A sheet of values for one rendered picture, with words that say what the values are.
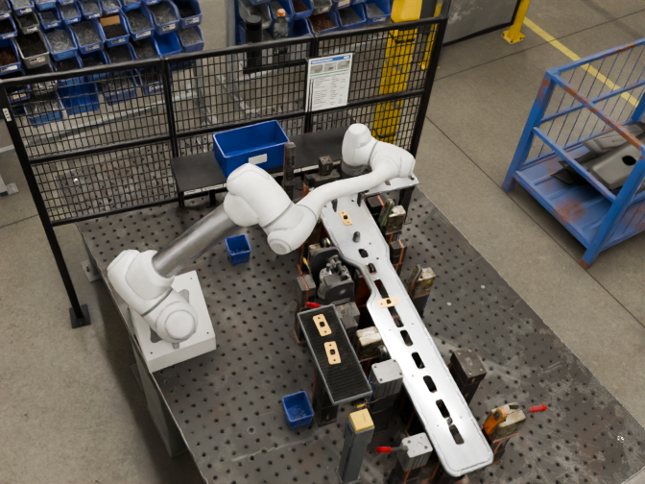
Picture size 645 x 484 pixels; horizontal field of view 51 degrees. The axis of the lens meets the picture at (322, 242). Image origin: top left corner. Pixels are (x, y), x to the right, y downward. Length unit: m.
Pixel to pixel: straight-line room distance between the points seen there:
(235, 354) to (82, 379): 1.10
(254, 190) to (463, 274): 1.39
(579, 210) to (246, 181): 2.82
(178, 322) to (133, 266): 0.25
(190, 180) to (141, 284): 0.74
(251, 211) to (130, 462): 1.68
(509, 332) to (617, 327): 1.27
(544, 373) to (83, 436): 2.16
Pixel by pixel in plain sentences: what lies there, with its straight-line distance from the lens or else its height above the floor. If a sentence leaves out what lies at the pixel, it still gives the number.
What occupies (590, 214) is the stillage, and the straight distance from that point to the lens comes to 4.58.
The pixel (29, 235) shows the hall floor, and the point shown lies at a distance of 4.40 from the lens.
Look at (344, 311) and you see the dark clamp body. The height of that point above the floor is 1.08.
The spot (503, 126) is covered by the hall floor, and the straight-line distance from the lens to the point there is 5.27.
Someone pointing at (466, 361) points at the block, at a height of 1.03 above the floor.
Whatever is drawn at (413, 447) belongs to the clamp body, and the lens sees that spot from 2.35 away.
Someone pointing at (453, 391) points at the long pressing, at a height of 1.00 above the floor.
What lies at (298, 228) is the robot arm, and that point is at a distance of 2.21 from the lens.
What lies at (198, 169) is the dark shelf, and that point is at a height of 1.03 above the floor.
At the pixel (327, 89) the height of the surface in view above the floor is 1.26.
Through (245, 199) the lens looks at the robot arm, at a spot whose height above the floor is 1.60.
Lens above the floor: 3.17
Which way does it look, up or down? 49 degrees down
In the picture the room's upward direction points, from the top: 6 degrees clockwise
